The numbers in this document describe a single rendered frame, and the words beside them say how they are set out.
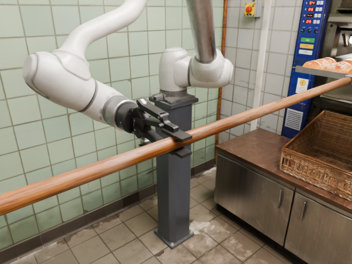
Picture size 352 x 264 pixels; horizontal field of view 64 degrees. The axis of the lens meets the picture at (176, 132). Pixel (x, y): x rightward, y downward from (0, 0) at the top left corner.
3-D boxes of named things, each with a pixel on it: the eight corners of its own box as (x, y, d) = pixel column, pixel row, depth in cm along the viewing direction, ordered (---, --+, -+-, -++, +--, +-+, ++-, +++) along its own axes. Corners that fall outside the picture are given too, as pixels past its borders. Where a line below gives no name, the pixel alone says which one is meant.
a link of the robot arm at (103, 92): (122, 133, 83) (84, 118, 74) (98, 119, 94) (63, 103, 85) (139, 101, 84) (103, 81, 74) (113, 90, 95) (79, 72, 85)
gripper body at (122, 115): (139, 98, 76) (159, 107, 70) (140, 127, 80) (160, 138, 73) (113, 103, 72) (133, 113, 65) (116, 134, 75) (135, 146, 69)
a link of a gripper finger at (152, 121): (146, 119, 73) (145, 114, 72) (174, 125, 64) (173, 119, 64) (133, 123, 70) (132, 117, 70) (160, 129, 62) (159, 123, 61)
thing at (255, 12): (249, 17, 214) (250, 2, 210) (260, 17, 207) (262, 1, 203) (243, 17, 210) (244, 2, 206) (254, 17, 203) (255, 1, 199)
